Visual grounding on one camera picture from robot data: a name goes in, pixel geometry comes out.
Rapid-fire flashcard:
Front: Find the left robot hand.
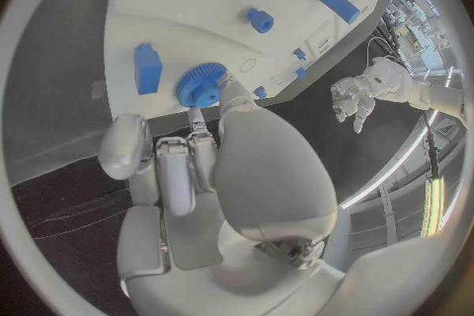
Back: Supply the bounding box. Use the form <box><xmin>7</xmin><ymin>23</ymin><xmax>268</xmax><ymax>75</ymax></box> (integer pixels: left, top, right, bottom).
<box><xmin>329</xmin><ymin>75</ymin><xmax>377</xmax><ymax>134</ymax></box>

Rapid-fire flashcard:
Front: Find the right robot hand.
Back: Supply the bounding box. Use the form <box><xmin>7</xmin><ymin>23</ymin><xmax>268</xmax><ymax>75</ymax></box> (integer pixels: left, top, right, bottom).
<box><xmin>97</xmin><ymin>74</ymin><xmax>352</xmax><ymax>316</ymax></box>

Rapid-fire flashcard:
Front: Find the blue gear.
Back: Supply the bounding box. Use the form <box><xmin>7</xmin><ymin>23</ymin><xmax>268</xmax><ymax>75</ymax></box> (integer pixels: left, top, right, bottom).
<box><xmin>175</xmin><ymin>62</ymin><xmax>228</xmax><ymax>109</ymax></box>

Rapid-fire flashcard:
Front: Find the blue block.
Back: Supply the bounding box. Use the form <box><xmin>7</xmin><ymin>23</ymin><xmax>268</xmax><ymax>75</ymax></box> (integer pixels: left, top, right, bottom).
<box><xmin>133</xmin><ymin>43</ymin><xmax>164</xmax><ymax>96</ymax></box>

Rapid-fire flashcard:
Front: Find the thick blue long cylinder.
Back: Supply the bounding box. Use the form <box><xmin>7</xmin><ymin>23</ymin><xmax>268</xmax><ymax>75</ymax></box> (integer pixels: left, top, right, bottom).
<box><xmin>314</xmin><ymin>0</ymin><xmax>362</xmax><ymax>24</ymax></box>

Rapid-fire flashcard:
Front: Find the blue short cylinder plug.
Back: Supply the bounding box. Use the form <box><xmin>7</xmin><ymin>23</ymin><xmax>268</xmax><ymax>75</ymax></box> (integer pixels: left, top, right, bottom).
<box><xmin>246</xmin><ymin>8</ymin><xmax>275</xmax><ymax>34</ymax></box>

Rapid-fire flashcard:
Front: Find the glowing light bar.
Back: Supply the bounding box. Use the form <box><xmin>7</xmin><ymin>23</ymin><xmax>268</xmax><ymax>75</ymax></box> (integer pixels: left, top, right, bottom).
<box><xmin>419</xmin><ymin>173</ymin><xmax>446</xmax><ymax>239</ymax></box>

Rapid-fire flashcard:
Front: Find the white cable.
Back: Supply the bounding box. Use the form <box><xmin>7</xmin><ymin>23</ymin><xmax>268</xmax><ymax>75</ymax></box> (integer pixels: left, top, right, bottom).
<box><xmin>365</xmin><ymin>36</ymin><xmax>402</xmax><ymax>62</ymax></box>

